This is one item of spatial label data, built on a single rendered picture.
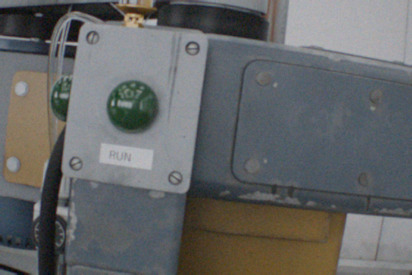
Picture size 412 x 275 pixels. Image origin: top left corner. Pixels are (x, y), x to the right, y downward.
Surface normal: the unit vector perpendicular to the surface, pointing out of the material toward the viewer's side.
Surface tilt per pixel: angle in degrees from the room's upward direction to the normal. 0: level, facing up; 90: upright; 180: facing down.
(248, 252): 90
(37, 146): 90
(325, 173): 90
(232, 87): 90
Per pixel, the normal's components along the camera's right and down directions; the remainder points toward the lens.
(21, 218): 0.23, 0.10
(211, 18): -0.07, 0.04
